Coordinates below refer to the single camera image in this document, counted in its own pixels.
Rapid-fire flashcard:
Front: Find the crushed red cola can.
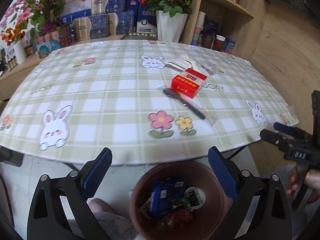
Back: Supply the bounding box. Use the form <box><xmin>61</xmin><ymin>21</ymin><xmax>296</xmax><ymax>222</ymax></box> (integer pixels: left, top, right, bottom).
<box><xmin>158</xmin><ymin>209</ymin><xmax>193</xmax><ymax>231</ymax></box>

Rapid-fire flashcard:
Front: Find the blue coffee box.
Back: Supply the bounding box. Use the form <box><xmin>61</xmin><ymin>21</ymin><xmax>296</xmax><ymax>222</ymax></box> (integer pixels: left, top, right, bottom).
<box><xmin>140</xmin><ymin>179</ymin><xmax>185</xmax><ymax>218</ymax></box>

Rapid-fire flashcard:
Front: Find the white printed pouch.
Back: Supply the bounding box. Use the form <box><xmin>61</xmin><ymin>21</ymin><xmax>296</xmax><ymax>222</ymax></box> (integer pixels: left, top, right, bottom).
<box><xmin>164</xmin><ymin>59</ymin><xmax>193</xmax><ymax>72</ymax></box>

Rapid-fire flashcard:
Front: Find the brown round trash bin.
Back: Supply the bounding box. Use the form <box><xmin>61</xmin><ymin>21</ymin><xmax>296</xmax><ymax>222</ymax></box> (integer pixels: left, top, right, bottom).
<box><xmin>130</xmin><ymin>161</ymin><xmax>232</xmax><ymax>239</ymax></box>

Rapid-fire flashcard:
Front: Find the right hand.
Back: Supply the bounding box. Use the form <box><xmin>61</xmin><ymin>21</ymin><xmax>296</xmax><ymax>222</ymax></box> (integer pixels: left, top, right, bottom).
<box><xmin>285</xmin><ymin>165</ymin><xmax>320</xmax><ymax>204</ymax></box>

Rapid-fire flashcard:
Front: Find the black plastic spoon in wrapper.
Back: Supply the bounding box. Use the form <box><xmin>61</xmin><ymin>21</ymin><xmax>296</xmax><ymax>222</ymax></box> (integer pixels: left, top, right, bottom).
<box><xmin>157</xmin><ymin>86</ymin><xmax>217</xmax><ymax>126</ymax></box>

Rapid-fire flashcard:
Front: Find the red cigarette pack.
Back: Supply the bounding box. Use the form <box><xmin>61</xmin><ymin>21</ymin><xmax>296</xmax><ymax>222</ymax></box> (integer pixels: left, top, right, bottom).
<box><xmin>170</xmin><ymin>68</ymin><xmax>208</xmax><ymax>99</ymax></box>

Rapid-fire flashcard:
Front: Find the small blue purple box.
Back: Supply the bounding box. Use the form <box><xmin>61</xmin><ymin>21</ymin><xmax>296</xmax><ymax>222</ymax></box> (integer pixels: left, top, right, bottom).
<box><xmin>222</xmin><ymin>38</ymin><xmax>235</xmax><ymax>54</ymax></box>

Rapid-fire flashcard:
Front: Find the red cup white lid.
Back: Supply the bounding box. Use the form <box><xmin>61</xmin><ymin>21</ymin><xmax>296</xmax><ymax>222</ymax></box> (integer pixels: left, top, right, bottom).
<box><xmin>213</xmin><ymin>35</ymin><xmax>226</xmax><ymax>51</ymax></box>

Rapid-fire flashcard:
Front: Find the dark brown cup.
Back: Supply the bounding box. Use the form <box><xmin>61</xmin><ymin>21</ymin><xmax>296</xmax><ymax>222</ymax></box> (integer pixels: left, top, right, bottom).
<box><xmin>201</xmin><ymin>34</ymin><xmax>214</xmax><ymax>49</ymax></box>

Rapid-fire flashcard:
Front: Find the wooden shelf unit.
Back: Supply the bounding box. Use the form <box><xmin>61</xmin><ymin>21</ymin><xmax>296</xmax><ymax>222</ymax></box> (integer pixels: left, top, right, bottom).
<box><xmin>180</xmin><ymin>0</ymin><xmax>268</xmax><ymax>61</ymax></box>

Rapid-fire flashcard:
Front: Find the white plastic fork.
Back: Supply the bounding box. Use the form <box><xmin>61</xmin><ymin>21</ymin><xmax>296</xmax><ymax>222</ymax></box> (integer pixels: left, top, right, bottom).
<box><xmin>181</xmin><ymin>54</ymin><xmax>200</xmax><ymax>72</ymax></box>

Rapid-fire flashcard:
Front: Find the stack of pastel cups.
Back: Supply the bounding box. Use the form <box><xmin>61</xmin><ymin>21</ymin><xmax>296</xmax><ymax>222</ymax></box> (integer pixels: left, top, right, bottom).
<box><xmin>191</xmin><ymin>11</ymin><xmax>206</xmax><ymax>46</ymax></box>

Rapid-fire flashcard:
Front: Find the striped planter box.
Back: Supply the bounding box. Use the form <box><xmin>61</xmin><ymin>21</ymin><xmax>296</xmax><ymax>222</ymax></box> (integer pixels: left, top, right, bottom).
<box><xmin>35</xmin><ymin>24</ymin><xmax>72</xmax><ymax>59</ymax></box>

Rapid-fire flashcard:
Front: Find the gold leaf tray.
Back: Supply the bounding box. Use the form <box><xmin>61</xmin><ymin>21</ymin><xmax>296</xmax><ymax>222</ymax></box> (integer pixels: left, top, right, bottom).
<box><xmin>121</xmin><ymin>33</ymin><xmax>158</xmax><ymax>41</ymax></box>

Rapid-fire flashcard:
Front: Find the lower left blue gold box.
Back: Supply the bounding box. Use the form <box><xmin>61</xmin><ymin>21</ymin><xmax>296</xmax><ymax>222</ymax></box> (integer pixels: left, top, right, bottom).
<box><xmin>73</xmin><ymin>14</ymin><xmax>109</xmax><ymax>41</ymax></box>

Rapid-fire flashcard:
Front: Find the blue gold box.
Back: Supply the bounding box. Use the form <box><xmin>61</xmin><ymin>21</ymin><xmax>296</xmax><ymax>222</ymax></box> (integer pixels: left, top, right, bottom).
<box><xmin>108</xmin><ymin>11</ymin><xmax>135</xmax><ymax>35</ymax></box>
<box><xmin>73</xmin><ymin>14</ymin><xmax>109</xmax><ymax>41</ymax></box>
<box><xmin>91</xmin><ymin>0</ymin><xmax>125</xmax><ymax>15</ymax></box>

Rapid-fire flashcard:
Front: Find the lower right blue gold box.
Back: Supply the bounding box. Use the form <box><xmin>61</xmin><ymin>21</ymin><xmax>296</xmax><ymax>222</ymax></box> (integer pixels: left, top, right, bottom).
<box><xmin>108</xmin><ymin>11</ymin><xmax>135</xmax><ymax>35</ymax></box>

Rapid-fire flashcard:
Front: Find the flat blue box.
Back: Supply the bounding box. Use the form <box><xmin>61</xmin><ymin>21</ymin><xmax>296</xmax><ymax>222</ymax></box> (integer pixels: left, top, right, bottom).
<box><xmin>61</xmin><ymin>9</ymin><xmax>91</xmax><ymax>24</ymax></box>

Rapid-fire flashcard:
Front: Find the orange flowers white vase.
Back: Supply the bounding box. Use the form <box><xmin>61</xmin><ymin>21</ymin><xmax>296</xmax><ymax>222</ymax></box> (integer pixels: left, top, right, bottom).
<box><xmin>1</xmin><ymin>24</ymin><xmax>27</xmax><ymax>64</ymax></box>

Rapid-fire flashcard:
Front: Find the navy box white label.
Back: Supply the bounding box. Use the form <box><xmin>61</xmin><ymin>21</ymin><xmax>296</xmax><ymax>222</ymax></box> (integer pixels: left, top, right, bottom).
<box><xmin>137</xmin><ymin>17</ymin><xmax>157</xmax><ymax>34</ymax></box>

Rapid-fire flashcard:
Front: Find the upper blue gold box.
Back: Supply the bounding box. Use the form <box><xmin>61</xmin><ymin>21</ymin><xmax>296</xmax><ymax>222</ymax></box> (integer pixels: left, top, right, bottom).
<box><xmin>91</xmin><ymin>0</ymin><xmax>125</xmax><ymax>15</ymax></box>

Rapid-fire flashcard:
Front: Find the red rose plant white pot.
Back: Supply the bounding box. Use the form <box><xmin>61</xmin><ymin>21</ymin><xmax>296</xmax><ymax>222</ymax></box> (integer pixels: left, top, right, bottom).
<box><xmin>140</xmin><ymin>0</ymin><xmax>193</xmax><ymax>43</ymax></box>

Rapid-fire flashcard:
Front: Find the pink blossom plant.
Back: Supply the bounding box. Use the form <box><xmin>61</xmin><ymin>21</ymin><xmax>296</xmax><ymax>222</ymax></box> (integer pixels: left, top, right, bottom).
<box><xmin>1</xmin><ymin>0</ymin><xmax>86</xmax><ymax>42</ymax></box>

